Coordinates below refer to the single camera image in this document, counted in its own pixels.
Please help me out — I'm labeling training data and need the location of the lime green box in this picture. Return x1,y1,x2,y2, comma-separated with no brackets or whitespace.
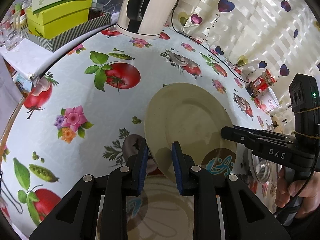
26,0,92,39

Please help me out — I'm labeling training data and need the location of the red-lidded sauce jar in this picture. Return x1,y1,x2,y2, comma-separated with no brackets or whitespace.
246,69,276,98

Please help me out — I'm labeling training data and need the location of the cream heart-pattern curtain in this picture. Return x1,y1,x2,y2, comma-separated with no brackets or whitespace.
164,0,320,136

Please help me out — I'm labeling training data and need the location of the electric kettle white black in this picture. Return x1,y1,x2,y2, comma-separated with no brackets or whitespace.
116,0,177,40

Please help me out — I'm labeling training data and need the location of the striped tray box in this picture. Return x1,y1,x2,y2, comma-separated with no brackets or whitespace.
22,12,112,52

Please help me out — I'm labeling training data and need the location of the floral vinyl tablecloth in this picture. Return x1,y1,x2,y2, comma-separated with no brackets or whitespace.
1,28,276,237

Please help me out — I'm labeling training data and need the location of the white side shelf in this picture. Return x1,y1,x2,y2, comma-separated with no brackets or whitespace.
0,37,75,81

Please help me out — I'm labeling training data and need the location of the white yogurt tub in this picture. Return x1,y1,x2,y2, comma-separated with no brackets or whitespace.
259,89,280,112

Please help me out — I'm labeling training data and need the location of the metal binder clip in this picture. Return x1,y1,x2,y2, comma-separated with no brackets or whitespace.
0,171,23,215

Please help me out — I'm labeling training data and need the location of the person's right hand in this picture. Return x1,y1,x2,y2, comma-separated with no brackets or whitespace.
274,166,320,218

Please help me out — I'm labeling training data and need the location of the stainless steel bowl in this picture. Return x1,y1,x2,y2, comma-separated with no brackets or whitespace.
248,150,279,185

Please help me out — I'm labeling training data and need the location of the beige plate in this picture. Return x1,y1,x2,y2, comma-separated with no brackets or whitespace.
144,83,236,181
126,175,194,239

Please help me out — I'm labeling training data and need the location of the clear glass cup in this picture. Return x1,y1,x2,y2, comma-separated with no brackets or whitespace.
1,14,23,50

